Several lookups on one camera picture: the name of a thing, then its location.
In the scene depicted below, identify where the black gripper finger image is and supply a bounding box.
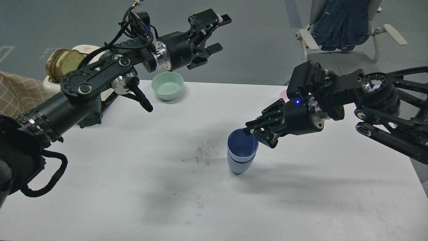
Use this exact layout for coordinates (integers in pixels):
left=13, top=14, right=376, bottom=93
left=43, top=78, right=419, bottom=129
left=187, top=43, right=223, bottom=70
left=245, top=114, right=283, bottom=129
left=188, top=9, right=232, bottom=44
left=243, top=128, right=279, bottom=148

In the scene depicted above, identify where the light blue cup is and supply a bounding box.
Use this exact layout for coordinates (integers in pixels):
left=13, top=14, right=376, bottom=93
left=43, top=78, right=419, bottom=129
left=227, top=129, right=259, bottom=163

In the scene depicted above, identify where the toast slice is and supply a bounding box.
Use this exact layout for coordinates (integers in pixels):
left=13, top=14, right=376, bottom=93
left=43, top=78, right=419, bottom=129
left=55, top=50, right=85, bottom=77
left=45, top=49, right=68, bottom=84

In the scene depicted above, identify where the green bowl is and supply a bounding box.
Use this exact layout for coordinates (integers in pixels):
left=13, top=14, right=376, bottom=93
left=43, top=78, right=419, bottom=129
left=151, top=72, right=184, bottom=101

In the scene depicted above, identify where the rear toast slice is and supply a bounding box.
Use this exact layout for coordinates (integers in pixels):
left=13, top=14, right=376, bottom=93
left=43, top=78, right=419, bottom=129
left=45, top=49, right=68, bottom=84

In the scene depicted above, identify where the cream toaster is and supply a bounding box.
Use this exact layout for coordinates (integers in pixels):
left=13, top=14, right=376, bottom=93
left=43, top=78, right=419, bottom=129
left=43, top=45, right=117, bottom=111

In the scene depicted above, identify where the blue denim jacket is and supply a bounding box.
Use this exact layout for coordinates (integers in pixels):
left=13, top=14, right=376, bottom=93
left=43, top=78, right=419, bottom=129
left=312, top=0, right=370, bottom=52

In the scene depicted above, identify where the grey office chair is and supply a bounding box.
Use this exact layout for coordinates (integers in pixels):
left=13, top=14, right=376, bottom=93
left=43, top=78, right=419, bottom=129
left=295, top=0, right=408, bottom=75

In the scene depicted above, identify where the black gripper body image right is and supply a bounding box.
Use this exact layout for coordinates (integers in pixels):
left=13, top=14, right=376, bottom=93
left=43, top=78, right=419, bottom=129
left=262, top=99, right=324, bottom=138

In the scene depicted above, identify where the front toast slice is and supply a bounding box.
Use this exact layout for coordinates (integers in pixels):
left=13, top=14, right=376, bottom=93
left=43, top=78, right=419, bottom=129
left=55, top=50, right=85, bottom=77

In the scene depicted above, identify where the beige checkered cloth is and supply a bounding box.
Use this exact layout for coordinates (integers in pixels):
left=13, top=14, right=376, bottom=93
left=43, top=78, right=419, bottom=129
left=0, top=71, right=49, bottom=118

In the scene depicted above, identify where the pink bowl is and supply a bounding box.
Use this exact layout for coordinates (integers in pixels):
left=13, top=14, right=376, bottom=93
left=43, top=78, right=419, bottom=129
left=279, top=90, right=290, bottom=103

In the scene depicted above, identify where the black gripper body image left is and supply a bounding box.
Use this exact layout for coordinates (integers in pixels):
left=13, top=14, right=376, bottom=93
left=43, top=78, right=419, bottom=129
left=156, top=31, right=206, bottom=72

